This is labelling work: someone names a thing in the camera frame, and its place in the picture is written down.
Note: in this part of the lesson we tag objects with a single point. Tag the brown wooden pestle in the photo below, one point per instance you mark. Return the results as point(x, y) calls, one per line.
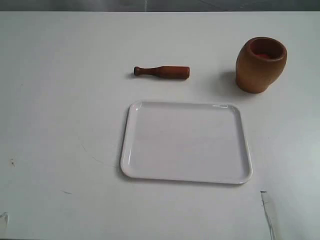
point(164, 72)

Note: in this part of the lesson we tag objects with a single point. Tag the wooden mortar cup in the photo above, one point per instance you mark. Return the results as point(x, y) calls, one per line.
point(254, 74)

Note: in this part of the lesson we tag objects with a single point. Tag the white rectangular plastic tray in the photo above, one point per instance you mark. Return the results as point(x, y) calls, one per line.
point(187, 142)

